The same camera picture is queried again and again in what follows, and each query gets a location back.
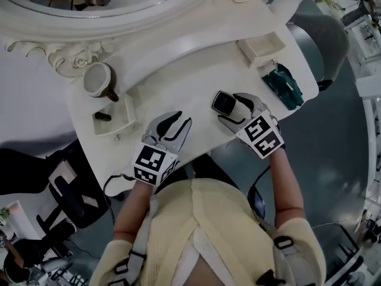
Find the black cable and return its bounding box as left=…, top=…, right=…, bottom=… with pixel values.
left=102, top=173, right=135, bottom=226

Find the person's right forearm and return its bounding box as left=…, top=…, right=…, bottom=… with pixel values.
left=269, top=150, right=307, bottom=229

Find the white knobbed drawer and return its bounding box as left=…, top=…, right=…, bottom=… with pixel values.
left=91, top=94, right=139, bottom=142

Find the white ornate framed mirror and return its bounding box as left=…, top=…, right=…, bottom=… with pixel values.
left=0, top=0, right=270, bottom=79

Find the white shallow drawer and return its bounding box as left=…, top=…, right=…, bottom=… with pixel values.
left=237, top=32, right=287, bottom=69

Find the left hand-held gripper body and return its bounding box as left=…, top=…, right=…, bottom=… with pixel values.
left=132, top=130, right=181, bottom=187

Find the black waist device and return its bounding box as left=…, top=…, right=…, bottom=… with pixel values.
left=248, top=186, right=266, bottom=220

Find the person's left forearm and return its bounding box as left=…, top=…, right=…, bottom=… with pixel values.
left=114, top=177, right=156, bottom=241

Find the green makeup pouch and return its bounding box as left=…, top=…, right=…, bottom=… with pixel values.
left=261, top=63, right=305, bottom=111

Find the white vanity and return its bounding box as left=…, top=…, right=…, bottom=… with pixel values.
left=67, top=1, right=321, bottom=197

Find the grey harness strap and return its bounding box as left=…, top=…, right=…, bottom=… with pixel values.
left=108, top=216, right=151, bottom=286
left=258, top=222, right=300, bottom=286

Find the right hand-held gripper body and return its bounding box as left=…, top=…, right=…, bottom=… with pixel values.
left=235, top=102, right=286, bottom=160

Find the grey upholstered chair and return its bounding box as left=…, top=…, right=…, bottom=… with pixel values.
left=286, top=13, right=351, bottom=92

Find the black square makeup compact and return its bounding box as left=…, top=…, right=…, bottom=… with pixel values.
left=211, top=90, right=238, bottom=117

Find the cream and brown mug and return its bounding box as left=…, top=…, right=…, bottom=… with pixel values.
left=83, top=61, right=120, bottom=103

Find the black office chair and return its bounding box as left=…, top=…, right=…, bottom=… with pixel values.
left=0, top=140, right=111, bottom=241

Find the small potted plant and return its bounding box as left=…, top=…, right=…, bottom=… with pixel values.
left=0, top=206, right=14, bottom=240

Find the person's yellow knit cardigan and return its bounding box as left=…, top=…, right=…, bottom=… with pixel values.
left=89, top=178, right=327, bottom=286

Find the white shelf rack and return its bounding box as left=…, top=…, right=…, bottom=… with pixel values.
left=341, top=9, right=381, bottom=107

